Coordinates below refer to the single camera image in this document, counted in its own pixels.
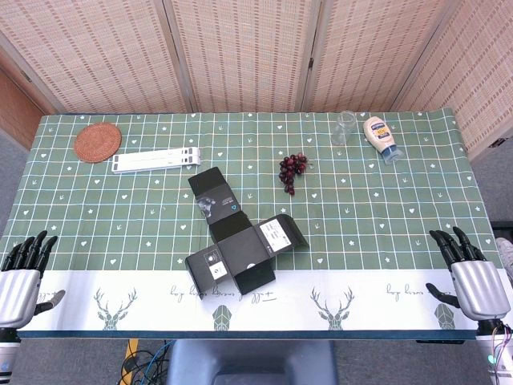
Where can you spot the black cardboard box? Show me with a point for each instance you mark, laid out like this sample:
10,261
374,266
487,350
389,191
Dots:
236,248

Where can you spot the white mayonnaise squeeze bottle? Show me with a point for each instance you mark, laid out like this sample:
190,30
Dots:
378,134

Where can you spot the round brown woven coaster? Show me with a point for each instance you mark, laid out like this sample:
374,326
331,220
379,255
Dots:
97,143

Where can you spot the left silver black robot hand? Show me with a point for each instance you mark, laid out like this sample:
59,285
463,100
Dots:
18,293

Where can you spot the clear glass cup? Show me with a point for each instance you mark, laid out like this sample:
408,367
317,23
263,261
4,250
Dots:
342,130

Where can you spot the dark red grape bunch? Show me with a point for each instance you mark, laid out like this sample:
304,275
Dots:
290,168

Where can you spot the white shoe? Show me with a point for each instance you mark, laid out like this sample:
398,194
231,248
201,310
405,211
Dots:
506,256

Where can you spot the metal screen hinge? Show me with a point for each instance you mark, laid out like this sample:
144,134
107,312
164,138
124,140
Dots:
499,142

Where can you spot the brown wooden door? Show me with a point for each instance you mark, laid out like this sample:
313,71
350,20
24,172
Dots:
16,112

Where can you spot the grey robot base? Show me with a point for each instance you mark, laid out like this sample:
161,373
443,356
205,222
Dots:
248,361

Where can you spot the bamboo folding screen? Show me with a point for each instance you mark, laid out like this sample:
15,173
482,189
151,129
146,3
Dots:
248,52

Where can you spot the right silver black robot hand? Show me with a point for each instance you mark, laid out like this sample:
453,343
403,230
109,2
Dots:
479,288

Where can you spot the white folded stand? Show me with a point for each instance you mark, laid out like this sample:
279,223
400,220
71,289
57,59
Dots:
156,159

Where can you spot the green checked deer tablecloth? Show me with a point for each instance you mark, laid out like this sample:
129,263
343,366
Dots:
120,208

